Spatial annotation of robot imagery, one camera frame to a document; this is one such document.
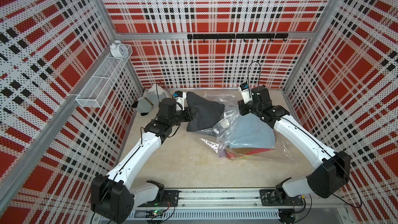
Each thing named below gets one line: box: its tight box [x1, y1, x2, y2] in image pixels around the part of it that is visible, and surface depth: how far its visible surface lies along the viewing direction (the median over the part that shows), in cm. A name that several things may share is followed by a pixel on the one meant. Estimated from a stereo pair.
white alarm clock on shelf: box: [109, 39, 129, 58], surface depth 82 cm
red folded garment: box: [225, 147, 275, 160], surface depth 79 cm
